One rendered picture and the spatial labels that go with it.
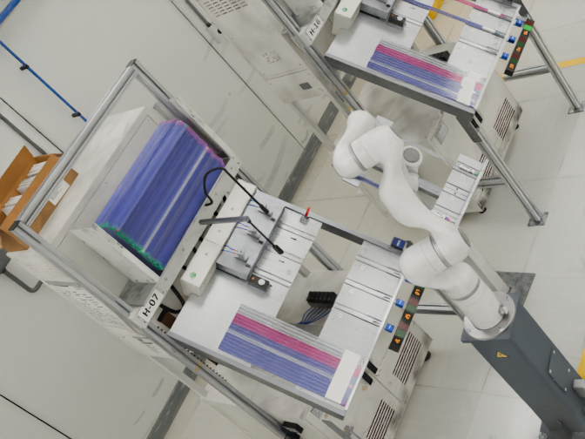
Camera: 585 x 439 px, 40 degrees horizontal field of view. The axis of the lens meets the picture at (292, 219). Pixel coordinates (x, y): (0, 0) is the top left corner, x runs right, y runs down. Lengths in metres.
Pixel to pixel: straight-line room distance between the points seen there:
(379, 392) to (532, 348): 0.88
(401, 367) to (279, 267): 0.83
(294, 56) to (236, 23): 0.31
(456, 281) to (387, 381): 1.06
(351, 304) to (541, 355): 0.71
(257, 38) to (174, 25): 1.29
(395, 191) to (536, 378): 0.89
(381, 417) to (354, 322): 0.65
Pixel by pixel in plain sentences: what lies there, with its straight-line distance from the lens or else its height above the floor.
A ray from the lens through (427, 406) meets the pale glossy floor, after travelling 3.68.
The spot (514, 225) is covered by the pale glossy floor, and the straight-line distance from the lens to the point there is 4.06.
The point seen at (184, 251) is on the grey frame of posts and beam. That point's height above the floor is 1.34.
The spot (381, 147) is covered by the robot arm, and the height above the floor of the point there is 1.42.
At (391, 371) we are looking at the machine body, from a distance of 3.56.
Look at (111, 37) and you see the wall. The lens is 4.71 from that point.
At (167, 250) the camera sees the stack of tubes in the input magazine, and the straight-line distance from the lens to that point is 2.90.
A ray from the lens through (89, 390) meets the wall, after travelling 4.51.
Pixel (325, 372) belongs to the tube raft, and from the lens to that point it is 2.92.
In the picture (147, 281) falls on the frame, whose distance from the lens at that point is 2.91.
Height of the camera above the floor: 2.71
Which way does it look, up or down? 31 degrees down
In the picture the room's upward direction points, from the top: 45 degrees counter-clockwise
